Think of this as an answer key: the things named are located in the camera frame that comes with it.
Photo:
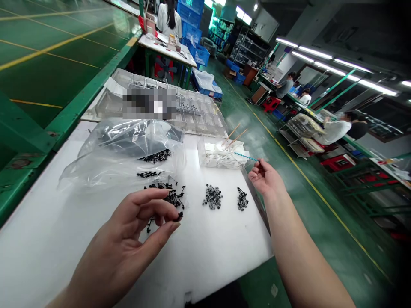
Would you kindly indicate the person's right hand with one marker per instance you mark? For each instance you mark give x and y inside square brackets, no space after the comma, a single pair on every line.
[268,181]

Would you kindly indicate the person's left hand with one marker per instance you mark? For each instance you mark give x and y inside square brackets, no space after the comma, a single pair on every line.
[112,244]

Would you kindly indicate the thin blue stick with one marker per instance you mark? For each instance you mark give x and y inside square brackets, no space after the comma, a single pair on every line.
[245,156]

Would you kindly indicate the black plastic sprue part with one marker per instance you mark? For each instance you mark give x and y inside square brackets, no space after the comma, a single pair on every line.
[178,217]

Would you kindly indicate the pile of tiny black pins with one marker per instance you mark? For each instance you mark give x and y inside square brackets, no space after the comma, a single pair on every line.
[242,199]

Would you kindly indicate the clear box with white wipes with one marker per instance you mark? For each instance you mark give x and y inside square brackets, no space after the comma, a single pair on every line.
[221,157]

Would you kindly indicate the wooden stick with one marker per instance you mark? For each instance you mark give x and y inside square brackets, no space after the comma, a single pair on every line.
[237,138]
[232,133]

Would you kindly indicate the pile of small grey rings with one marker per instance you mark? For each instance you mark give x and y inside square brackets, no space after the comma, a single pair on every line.
[212,196]

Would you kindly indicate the red stool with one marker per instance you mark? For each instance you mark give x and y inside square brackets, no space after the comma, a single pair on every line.
[272,104]
[338,163]

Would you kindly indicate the pile of black sprue pieces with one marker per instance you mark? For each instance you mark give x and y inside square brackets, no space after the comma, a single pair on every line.
[170,192]

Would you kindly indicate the small black sprue strip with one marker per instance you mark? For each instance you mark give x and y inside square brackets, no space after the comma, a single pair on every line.
[149,174]

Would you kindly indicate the clear plastic bag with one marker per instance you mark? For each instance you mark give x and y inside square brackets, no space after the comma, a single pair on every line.
[106,163]

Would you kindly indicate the white foam mat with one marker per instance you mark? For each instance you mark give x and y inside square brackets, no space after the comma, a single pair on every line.
[208,244]

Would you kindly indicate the heap of bagged black pieces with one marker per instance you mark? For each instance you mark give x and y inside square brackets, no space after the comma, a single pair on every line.
[156,157]

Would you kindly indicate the group of clear compartment trays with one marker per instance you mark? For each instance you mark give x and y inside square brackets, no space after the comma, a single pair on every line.
[199,112]

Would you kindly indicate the long green workbench line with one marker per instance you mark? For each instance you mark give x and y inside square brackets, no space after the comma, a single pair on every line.
[363,150]

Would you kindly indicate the low blue crates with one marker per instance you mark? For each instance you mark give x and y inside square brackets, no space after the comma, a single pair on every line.
[237,73]

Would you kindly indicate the blue crate with plastic bag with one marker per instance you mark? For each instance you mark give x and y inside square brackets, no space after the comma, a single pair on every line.
[207,85]

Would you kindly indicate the dark storage shelf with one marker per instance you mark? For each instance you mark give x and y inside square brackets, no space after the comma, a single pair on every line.
[248,48]

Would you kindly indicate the row of fluorescent lights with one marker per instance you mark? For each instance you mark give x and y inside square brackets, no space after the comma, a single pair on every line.
[337,62]

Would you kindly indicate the small fan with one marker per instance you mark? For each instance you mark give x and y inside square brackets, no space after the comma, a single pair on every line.
[166,69]

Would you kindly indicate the white topped workbench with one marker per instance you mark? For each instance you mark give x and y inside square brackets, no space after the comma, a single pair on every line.
[167,51]

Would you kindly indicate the stack of blue crates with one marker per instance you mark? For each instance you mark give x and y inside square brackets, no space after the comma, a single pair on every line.
[192,25]

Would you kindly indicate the green metal bench frame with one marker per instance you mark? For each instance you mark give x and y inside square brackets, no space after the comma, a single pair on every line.
[80,109]

